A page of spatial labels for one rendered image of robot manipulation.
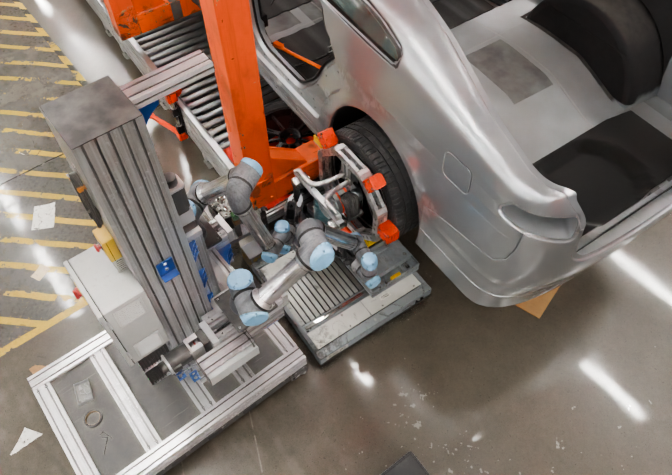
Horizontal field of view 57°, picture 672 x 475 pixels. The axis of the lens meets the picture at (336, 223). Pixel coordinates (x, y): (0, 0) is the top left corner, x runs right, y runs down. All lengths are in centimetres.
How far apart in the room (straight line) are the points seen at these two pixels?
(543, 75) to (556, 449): 208
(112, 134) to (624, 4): 289
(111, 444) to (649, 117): 343
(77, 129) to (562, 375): 292
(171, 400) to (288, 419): 64
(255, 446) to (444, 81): 216
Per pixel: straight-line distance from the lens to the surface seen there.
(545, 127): 369
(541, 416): 380
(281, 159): 355
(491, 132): 250
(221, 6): 276
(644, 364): 414
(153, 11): 503
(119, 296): 269
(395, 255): 385
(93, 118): 217
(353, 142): 315
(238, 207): 280
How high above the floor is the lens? 344
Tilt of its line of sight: 54 degrees down
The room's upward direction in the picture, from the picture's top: 1 degrees counter-clockwise
